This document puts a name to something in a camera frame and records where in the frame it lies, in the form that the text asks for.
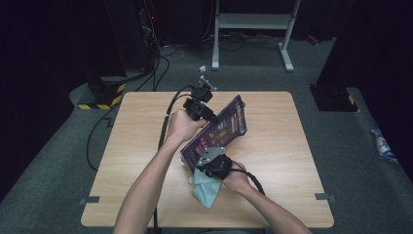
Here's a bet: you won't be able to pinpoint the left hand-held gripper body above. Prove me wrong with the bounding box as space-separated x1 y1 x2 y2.
182 75 218 122

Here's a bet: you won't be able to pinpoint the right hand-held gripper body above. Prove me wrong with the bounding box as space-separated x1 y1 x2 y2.
196 146 234 181

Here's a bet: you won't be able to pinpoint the red cover magazine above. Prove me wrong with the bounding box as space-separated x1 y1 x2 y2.
179 95 248 174

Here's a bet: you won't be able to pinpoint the light blue cloth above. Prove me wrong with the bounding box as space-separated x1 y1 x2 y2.
188 167 224 210

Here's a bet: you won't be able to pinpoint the person's right hand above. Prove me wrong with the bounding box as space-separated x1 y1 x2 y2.
221 161 253 196

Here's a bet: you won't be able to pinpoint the person's left hand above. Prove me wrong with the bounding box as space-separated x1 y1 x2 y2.
165 109 209 146

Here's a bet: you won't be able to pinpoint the black base with yellow stripes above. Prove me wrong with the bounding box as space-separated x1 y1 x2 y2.
77 76 127 110

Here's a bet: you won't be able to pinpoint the white metal stand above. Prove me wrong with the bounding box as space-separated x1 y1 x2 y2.
211 0 302 73

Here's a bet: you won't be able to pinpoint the grey tape strip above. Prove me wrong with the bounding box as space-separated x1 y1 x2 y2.
314 192 337 203
78 196 101 207

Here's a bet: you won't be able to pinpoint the black base with yellow mark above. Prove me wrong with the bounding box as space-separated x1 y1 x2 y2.
309 84 360 113

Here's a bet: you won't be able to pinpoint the blue and white packet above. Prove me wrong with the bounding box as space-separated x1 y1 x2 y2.
369 128 395 161

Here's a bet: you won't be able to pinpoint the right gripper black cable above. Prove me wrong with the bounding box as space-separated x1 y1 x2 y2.
232 160 267 197

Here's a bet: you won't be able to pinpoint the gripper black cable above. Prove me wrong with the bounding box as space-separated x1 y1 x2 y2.
232 160 267 197
152 85 200 234

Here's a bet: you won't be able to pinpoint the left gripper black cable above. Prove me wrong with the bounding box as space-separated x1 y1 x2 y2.
152 85 200 234

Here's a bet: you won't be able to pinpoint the thick black floor cables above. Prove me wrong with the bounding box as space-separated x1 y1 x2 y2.
125 53 171 93

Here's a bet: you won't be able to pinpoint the cable bundle under stand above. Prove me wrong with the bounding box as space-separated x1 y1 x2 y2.
218 30 283 53

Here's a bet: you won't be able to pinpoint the thin black floor cable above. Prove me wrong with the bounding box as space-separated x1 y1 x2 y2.
86 103 122 173

